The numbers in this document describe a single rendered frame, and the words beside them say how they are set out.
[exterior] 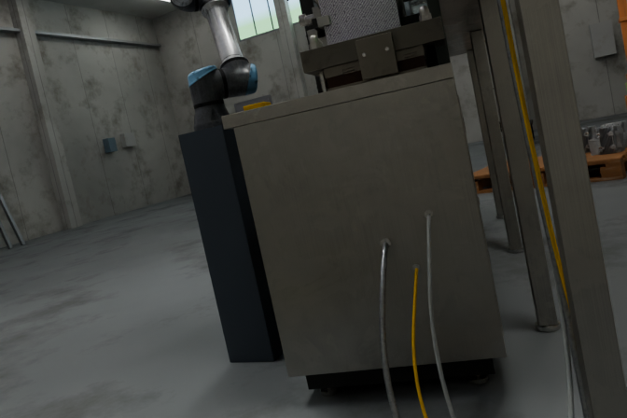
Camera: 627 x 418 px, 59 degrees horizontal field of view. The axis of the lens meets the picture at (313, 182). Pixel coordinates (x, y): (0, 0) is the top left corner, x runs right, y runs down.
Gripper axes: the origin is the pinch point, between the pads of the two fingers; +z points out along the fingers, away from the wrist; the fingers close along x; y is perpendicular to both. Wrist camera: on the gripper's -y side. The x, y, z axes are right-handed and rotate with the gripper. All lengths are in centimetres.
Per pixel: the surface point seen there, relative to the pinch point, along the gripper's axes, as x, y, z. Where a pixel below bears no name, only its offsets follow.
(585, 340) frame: -82, -37, 101
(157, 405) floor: -21, -146, 23
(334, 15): -5.7, -4.0, 14.8
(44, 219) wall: 778, -590, -560
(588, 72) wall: 1102, 180, 258
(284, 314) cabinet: -31, -88, 48
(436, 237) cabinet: -31, -45, 74
